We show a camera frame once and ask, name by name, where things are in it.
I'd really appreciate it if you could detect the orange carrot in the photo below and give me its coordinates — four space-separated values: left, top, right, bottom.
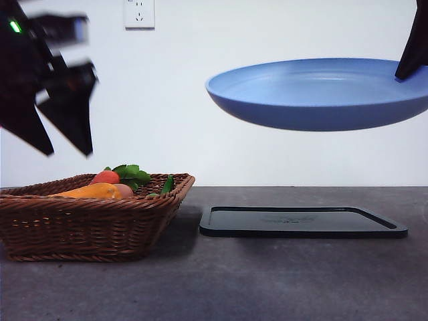
90 170 121 187

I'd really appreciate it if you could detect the black rectangular tray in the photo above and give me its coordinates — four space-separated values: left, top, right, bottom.
199 205 409 239

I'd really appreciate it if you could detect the blue round plate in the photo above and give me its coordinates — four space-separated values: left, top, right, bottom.
205 58 428 132

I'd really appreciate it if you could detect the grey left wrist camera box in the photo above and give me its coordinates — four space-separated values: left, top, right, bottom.
28 13 90 45

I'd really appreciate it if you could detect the green leafy vegetable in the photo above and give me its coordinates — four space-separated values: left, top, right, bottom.
104 164 152 192

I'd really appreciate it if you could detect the dark green pepper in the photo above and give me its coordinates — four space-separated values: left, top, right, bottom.
148 175 174 198

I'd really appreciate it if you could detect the yellow-orange corn cob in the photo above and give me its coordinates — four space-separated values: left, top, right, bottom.
53 183 122 201

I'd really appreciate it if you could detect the white wall socket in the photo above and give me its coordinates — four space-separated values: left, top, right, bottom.
124 0 156 31

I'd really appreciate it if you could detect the brown egg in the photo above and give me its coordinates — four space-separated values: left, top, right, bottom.
115 183 136 199

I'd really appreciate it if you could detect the brown wicker basket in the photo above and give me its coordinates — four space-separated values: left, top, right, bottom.
0 173 197 263

